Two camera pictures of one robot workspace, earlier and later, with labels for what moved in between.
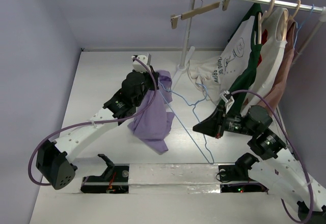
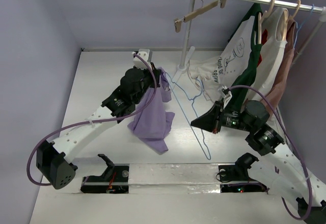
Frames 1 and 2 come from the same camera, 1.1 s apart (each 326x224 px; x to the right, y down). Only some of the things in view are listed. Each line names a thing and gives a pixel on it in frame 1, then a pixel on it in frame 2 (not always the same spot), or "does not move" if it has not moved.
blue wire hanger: [205, 96] -> [192, 107]
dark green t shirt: [239, 93] does not move
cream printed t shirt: [215, 75] does not move
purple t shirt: [154, 127] does not move
